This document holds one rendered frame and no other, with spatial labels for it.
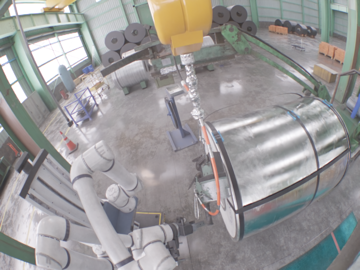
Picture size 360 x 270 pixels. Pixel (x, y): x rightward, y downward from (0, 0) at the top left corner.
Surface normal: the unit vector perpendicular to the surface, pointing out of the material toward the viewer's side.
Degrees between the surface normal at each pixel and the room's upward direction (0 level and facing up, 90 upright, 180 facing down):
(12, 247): 90
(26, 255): 90
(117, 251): 31
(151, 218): 0
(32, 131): 90
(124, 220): 0
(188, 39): 113
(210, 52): 90
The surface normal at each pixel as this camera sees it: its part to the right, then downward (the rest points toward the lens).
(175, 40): 0.22, 0.88
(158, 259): -0.22, -0.84
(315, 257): -0.22, -0.71
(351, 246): -0.49, -0.85
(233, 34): -0.02, 0.69
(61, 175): 0.97, -0.14
